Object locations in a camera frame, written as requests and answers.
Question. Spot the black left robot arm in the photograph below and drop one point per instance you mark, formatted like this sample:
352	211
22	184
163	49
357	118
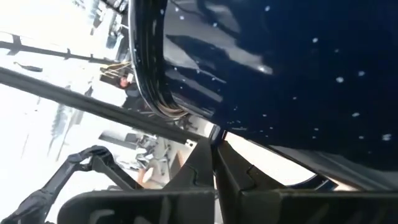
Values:
56	180

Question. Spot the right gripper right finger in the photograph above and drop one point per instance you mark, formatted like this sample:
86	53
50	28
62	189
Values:
233	177

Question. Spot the person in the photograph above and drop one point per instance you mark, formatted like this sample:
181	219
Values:
130	93

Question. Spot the dark blue speckled enamel mug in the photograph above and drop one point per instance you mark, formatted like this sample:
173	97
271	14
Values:
280	77

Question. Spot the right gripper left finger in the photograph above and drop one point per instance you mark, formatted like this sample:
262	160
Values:
199	177

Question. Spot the black overhead frame bar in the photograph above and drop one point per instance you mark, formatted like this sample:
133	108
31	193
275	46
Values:
46	51

